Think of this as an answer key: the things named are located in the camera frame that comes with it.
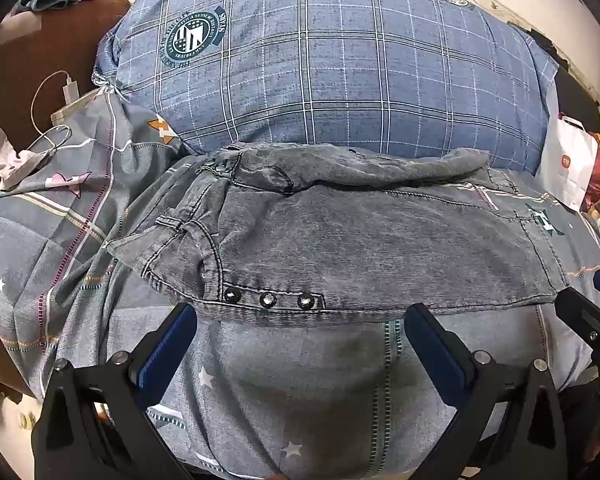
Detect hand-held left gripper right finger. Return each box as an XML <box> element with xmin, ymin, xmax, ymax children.
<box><xmin>404</xmin><ymin>302</ymin><xmax>568</xmax><ymax>480</ymax></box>

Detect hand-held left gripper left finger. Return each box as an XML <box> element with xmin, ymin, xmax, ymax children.
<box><xmin>32</xmin><ymin>302</ymin><xmax>198</xmax><ymax>480</ymax></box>

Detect grey denim pants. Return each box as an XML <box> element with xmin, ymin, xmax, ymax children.
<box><xmin>107</xmin><ymin>142</ymin><xmax>571</xmax><ymax>317</ymax></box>

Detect grey patterned bed sheet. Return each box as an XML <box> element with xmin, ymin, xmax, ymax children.
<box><xmin>0</xmin><ymin>92</ymin><xmax>600</xmax><ymax>480</ymax></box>

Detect white paper bag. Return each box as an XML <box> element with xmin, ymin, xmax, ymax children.
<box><xmin>536</xmin><ymin>112</ymin><xmax>600</xmax><ymax>211</ymax></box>

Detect black bag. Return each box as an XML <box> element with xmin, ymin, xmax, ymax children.
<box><xmin>522</xmin><ymin>22</ymin><xmax>600</xmax><ymax>133</ymax></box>

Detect blue plaid pillow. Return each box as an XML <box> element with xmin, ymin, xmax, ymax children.
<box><xmin>91</xmin><ymin>0</ymin><xmax>561</xmax><ymax>173</ymax></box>

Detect brown wooden headboard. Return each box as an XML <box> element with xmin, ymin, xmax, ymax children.
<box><xmin>0</xmin><ymin>0</ymin><xmax>133</xmax><ymax>158</ymax></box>

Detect white charging cable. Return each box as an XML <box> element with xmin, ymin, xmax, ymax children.
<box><xmin>29</xmin><ymin>70</ymin><xmax>81</xmax><ymax>161</ymax></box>

